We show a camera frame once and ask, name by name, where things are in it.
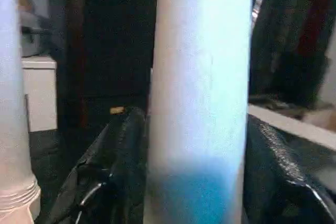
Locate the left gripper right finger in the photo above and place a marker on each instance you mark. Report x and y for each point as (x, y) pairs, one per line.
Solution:
(278, 187)

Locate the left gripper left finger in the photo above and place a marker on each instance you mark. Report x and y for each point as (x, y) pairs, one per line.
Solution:
(110, 176)

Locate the white plastic table leg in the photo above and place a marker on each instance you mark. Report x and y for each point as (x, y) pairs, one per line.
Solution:
(199, 77)
(10, 77)

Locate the white flat board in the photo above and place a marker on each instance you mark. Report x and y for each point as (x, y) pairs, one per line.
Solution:
(288, 127)

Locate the white sideboard with glass doors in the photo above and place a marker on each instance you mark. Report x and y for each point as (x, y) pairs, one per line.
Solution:
(39, 95)

